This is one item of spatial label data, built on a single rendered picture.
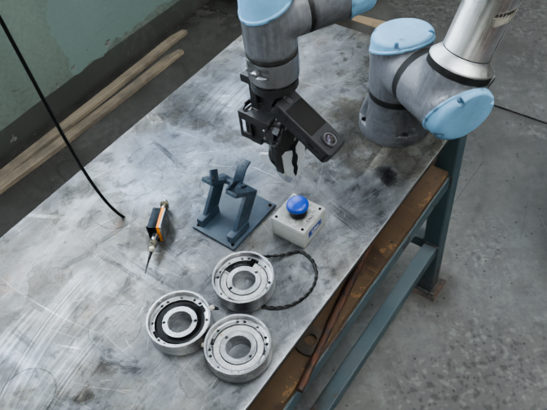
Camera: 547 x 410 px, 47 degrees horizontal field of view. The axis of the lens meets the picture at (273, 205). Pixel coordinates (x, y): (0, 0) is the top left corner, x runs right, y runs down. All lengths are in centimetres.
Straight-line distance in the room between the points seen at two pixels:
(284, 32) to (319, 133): 16
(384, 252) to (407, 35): 50
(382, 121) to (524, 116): 144
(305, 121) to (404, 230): 62
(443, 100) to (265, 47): 37
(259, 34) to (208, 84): 66
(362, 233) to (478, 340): 91
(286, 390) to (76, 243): 49
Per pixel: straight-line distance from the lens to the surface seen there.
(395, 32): 122
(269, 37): 85
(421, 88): 114
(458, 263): 214
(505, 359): 199
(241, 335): 102
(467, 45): 110
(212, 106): 144
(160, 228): 116
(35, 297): 120
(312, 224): 112
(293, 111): 94
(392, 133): 129
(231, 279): 108
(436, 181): 160
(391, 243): 146
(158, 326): 106
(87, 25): 285
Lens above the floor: 171
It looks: 49 degrees down
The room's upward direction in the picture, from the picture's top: 7 degrees counter-clockwise
